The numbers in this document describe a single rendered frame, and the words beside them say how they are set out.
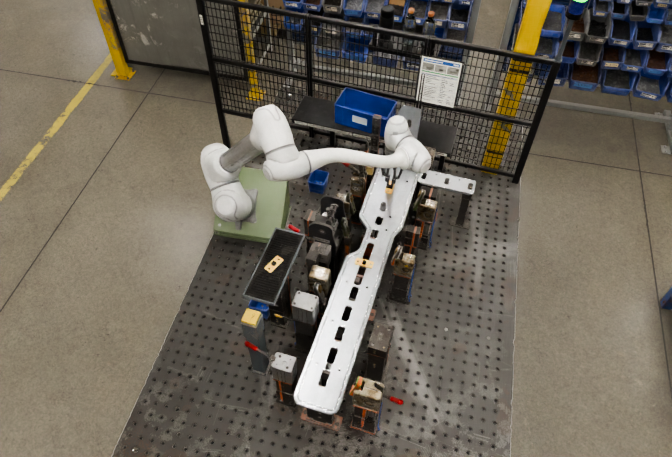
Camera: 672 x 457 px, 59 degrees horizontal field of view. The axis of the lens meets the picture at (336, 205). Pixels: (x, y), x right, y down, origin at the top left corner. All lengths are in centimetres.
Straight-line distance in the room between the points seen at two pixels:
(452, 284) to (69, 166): 308
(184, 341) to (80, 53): 368
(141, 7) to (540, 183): 333
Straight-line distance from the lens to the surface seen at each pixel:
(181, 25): 498
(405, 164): 258
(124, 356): 379
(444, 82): 318
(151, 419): 281
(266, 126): 243
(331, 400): 241
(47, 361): 395
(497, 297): 308
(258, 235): 314
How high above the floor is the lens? 323
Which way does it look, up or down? 50 degrees down
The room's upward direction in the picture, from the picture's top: straight up
